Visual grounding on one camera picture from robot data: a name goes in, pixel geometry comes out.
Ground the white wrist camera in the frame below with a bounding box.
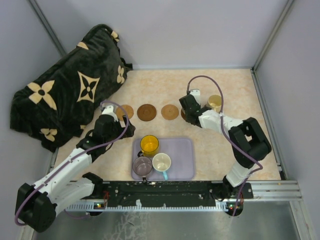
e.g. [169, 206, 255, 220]
[100, 105, 119, 122]
[190, 88, 201, 105]

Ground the lavender plastic tray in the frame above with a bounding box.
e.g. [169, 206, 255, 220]
[131, 137, 196, 181]

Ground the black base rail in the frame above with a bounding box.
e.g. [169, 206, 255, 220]
[84, 180, 253, 208]

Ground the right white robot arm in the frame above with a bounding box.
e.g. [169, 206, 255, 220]
[179, 93, 272, 198]

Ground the white mug blue handle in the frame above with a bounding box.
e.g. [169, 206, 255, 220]
[152, 153, 172, 181]

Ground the dark brown coaster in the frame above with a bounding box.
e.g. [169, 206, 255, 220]
[137, 104, 157, 122]
[180, 109, 186, 121]

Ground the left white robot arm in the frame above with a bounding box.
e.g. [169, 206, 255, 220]
[14, 113, 136, 233]

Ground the purple mug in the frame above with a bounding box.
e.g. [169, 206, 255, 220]
[132, 156, 153, 182]

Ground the light cork coaster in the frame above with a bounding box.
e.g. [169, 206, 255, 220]
[161, 104, 179, 121]
[115, 104, 134, 122]

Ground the dark brown coaster top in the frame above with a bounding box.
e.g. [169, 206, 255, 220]
[180, 109, 186, 121]

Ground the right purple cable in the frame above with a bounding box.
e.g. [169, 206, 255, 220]
[186, 75, 263, 217]

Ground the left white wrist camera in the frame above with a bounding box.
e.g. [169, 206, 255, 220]
[100, 105, 119, 122]

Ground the black floral plush blanket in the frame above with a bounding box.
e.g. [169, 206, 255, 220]
[10, 24, 133, 152]

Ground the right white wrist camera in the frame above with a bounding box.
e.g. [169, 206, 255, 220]
[190, 88, 201, 105]

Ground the yellow translucent mug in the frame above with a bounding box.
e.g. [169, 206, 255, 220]
[137, 135, 160, 158]

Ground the cream yellow mug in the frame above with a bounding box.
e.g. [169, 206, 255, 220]
[206, 94, 222, 113]

